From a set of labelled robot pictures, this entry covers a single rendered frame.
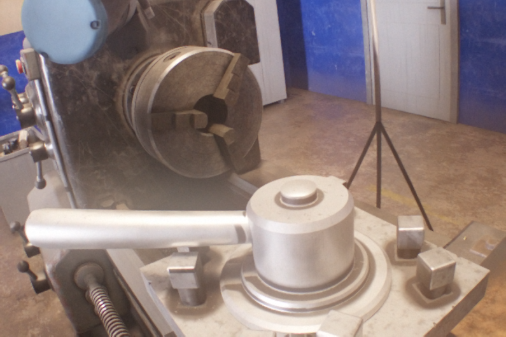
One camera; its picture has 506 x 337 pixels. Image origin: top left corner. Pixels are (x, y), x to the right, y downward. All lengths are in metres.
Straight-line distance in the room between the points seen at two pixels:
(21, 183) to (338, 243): 2.82
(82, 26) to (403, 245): 0.33
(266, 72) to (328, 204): 4.35
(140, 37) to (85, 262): 0.64
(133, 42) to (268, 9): 4.00
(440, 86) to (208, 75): 3.30
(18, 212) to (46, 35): 2.65
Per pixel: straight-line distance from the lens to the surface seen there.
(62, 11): 0.41
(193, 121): 0.71
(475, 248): 0.73
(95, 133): 0.91
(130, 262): 0.84
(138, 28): 0.57
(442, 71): 3.88
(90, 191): 0.94
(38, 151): 0.97
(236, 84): 0.76
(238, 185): 1.05
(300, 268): 0.22
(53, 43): 0.42
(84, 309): 1.13
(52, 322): 2.17
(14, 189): 2.97
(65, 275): 1.06
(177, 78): 0.73
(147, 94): 0.73
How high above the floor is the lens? 1.30
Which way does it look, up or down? 20 degrees down
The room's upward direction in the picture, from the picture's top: 7 degrees counter-clockwise
